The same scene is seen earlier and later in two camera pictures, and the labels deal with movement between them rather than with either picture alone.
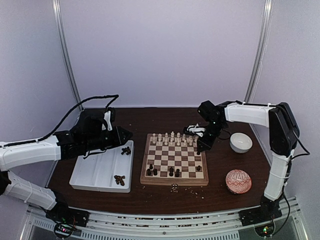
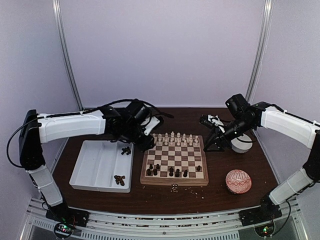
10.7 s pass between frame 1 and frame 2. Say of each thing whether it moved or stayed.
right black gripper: moved
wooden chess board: stayed
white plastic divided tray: stayed
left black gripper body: moved
